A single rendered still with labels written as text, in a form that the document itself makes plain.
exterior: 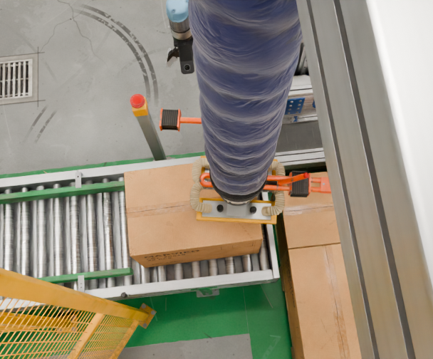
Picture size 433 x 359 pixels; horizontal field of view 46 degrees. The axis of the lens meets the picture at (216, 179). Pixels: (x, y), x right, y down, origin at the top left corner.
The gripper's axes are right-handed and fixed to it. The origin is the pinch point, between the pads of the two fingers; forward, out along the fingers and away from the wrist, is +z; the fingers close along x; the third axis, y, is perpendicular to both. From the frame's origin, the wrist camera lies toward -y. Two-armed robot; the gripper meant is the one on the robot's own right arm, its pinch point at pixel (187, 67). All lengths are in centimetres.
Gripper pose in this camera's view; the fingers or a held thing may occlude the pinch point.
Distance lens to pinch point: 193.6
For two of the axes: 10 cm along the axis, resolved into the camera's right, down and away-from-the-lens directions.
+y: -1.0, -9.5, 3.0
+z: 0.3, 2.9, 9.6
